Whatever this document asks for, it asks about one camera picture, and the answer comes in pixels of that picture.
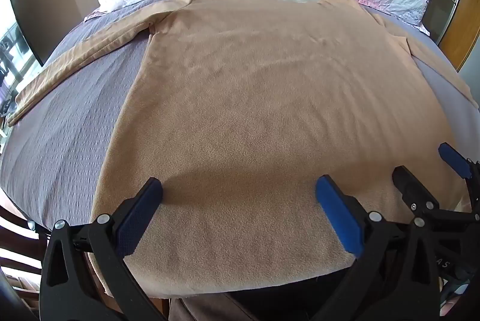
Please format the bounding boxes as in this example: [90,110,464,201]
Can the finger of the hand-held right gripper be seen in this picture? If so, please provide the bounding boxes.
[438,142,480,202]
[392,165,440,215]

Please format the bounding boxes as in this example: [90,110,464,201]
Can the wooden headboard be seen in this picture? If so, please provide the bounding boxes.
[428,0,478,73]

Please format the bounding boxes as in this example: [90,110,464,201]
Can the tan long-sleeved shirt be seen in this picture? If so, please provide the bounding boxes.
[7,0,475,299]

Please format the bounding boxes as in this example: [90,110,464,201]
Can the wooden slatted chair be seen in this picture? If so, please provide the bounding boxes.
[0,199,51,321]

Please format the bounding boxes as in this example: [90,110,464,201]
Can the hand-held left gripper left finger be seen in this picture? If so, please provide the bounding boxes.
[39,176,166,321]

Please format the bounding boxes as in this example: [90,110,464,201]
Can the purple-grey bed sheet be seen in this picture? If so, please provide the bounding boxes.
[0,0,480,232]

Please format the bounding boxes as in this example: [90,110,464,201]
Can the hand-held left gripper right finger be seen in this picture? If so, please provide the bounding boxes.
[315,175,442,321]

